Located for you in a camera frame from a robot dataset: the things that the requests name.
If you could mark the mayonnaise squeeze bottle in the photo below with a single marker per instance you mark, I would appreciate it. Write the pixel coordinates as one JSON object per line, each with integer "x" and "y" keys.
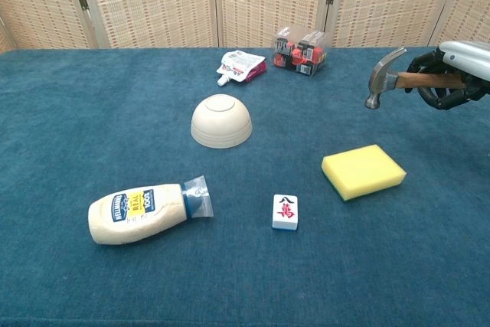
{"x": 138, "y": 212}

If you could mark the white mahjong tile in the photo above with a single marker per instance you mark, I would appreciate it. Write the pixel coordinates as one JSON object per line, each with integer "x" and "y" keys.
{"x": 285, "y": 212}

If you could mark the clear box of clips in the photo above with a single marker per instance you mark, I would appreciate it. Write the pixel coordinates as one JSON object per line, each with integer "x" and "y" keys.
{"x": 299, "y": 53}

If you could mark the cream upturned bowl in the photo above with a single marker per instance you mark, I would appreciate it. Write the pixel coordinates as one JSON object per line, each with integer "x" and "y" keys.
{"x": 221, "y": 122}

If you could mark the yellow green sponge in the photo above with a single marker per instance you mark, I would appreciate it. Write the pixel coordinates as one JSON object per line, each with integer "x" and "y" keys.
{"x": 363, "y": 171}

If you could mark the white pink spout pouch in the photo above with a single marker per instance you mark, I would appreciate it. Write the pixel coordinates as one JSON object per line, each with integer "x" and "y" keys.
{"x": 240, "y": 65}

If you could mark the woven folding screen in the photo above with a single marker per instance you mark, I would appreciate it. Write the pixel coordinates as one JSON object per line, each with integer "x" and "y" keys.
{"x": 153, "y": 1}

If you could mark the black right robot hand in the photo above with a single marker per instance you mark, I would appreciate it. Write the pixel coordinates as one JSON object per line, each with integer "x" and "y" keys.
{"x": 436, "y": 82}

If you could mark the blue table cloth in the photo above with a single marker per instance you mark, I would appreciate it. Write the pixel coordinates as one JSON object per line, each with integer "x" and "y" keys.
{"x": 115, "y": 131}

